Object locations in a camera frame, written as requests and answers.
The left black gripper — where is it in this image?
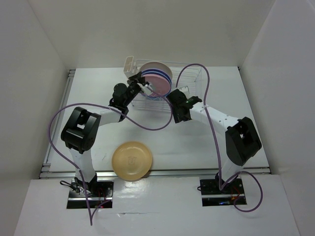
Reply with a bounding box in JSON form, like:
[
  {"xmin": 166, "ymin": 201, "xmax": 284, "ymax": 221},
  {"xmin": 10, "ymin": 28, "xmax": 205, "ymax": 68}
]
[{"xmin": 123, "ymin": 71, "xmax": 145, "ymax": 107}]

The blue plate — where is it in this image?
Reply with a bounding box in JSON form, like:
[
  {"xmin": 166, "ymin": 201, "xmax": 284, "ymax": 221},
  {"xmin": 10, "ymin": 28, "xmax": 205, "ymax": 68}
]
[{"xmin": 141, "ymin": 70, "xmax": 172, "ymax": 99}]

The pink plate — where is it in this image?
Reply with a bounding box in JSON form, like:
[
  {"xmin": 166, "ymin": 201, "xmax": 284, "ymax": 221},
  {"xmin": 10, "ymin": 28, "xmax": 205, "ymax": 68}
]
[{"xmin": 142, "ymin": 75, "xmax": 170, "ymax": 98}]

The purple plate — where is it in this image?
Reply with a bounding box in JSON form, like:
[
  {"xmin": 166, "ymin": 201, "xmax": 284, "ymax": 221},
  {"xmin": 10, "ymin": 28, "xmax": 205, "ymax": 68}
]
[{"xmin": 142, "ymin": 68, "xmax": 172, "ymax": 79}]

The cream plate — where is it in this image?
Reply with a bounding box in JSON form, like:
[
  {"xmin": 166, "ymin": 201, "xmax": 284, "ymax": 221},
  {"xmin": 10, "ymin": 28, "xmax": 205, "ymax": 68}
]
[{"xmin": 139, "ymin": 61, "xmax": 172, "ymax": 73}]

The orange plate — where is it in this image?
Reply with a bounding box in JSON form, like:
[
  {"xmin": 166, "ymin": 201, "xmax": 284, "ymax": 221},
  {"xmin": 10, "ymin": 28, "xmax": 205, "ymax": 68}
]
[{"xmin": 111, "ymin": 141, "xmax": 153, "ymax": 181}]

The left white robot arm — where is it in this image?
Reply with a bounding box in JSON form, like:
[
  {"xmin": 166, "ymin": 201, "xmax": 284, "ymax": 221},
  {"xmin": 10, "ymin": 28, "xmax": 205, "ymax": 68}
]
[{"xmin": 61, "ymin": 72, "xmax": 146, "ymax": 196}]

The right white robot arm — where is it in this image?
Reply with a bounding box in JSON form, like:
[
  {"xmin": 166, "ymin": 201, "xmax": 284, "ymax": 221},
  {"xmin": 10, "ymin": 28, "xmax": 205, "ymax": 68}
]
[{"xmin": 167, "ymin": 89, "xmax": 262, "ymax": 193}]

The white cutlery holder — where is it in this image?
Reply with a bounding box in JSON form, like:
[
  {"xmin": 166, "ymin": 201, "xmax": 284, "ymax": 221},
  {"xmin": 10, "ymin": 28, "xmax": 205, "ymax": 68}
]
[{"xmin": 123, "ymin": 56, "xmax": 137, "ymax": 78}]

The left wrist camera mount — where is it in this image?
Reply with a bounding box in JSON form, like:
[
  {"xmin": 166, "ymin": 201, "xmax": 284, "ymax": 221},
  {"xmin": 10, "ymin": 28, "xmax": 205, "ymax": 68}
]
[{"xmin": 138, "ymin": 83, "xmax": 154, "ymax": 96}]

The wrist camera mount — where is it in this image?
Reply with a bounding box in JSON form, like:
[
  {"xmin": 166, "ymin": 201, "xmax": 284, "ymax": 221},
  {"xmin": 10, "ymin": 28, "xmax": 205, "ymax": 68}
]
[
  {"xmin": 138, "ymin": 83, "xmax": 154, "ymax": 96},
  {"xmin": 179, "ymin": 86, "xmax": 189, "ymax": 95}
]

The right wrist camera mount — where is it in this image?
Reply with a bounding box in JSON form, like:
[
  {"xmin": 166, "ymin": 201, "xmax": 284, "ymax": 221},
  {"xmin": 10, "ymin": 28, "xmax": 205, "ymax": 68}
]
[{"xmin": 179, "ymin": 86, "xmax": 189, "ymax": 95}]

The white wire dish rack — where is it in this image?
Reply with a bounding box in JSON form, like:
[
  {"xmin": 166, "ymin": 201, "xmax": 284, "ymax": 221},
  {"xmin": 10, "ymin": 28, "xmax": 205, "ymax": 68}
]
[{"xmin": 131, "ymin": 61, "xmax": 207, "ymax": 112}]

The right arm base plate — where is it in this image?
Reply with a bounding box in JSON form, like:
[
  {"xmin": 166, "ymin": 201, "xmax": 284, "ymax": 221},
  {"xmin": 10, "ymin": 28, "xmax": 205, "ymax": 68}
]
[{"xmin": 197, "ymin": 178, "xmax": 247, "ymax": 207}]

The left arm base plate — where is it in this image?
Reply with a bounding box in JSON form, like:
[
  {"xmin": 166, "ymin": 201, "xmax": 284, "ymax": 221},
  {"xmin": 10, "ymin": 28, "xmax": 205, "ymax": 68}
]
[{"xmin": 60, "ymin": 180, "xmax": 114, "ymax": 209}]

